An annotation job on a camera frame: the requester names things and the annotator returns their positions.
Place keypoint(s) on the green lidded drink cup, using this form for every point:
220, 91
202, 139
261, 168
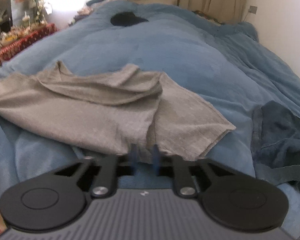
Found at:
26, 20

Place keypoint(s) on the dark blue jeans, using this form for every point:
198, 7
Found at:
275, 144

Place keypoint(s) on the wall power socket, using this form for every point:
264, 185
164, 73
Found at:
252, 9

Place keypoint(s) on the black garment on bed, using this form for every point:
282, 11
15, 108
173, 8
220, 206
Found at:
126, 19

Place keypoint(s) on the silver refrigerator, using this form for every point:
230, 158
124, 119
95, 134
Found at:
18, 9

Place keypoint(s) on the grey polo shirt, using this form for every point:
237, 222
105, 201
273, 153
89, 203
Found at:
111, 112

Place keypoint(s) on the blue fleece duvet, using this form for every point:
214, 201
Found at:
226, 65

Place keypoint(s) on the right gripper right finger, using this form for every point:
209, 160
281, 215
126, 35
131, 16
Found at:
230, 198

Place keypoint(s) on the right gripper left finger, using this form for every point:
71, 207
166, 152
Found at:
57, 198

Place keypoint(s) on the red patterned tablecloth table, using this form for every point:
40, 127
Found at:
15, 47

